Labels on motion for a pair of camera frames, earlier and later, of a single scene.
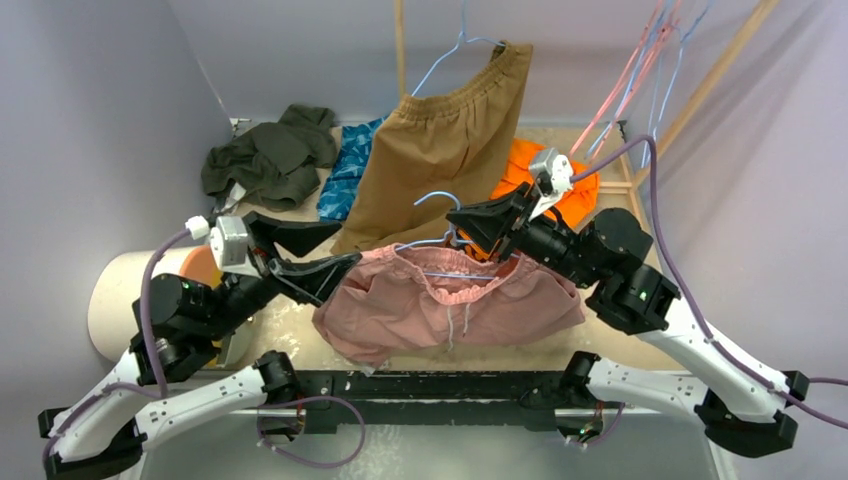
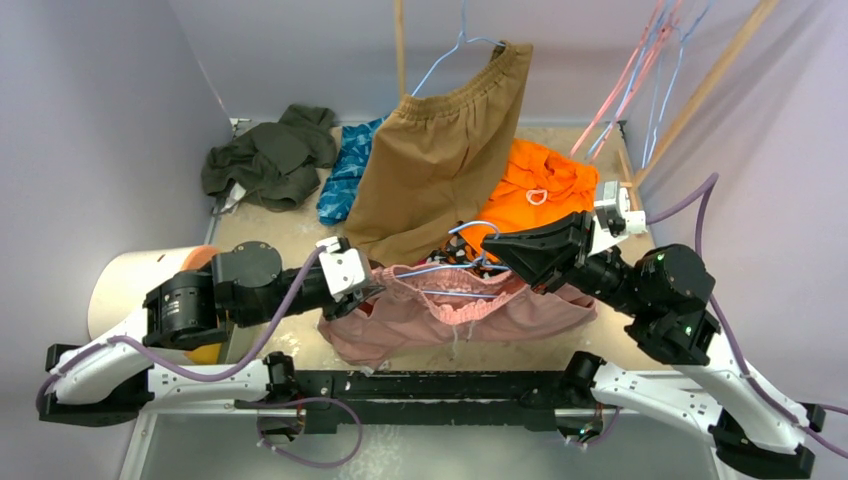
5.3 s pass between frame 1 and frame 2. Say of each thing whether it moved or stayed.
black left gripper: moved
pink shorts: moved
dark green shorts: stayed
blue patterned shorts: stayed
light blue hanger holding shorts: stayed
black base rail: stayed
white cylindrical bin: stayed
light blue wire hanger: moved
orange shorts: stayed
